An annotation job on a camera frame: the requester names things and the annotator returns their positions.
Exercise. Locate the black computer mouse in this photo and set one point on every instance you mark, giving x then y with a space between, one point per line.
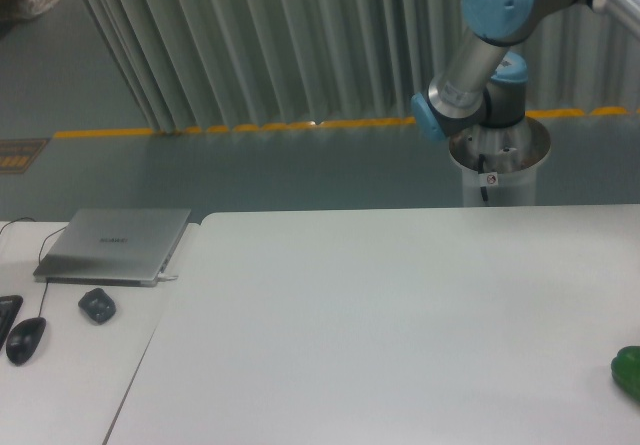
23 340

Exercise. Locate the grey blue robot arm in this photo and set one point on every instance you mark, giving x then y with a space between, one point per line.
460 97

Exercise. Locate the green pepper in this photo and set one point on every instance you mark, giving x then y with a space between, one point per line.
625 371

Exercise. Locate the white usb plug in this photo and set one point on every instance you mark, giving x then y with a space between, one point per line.
167 277

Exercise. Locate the grey pleated curtain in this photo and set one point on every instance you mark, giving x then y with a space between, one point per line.
234 63

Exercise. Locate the silver closed laptop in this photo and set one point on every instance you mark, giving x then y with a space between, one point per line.
114 246

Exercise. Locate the small black controller device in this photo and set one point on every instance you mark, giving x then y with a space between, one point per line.
98 306

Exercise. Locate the black keyboard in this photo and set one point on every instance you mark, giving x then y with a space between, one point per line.
9 308

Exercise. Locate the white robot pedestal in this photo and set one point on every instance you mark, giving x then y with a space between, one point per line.
499 166

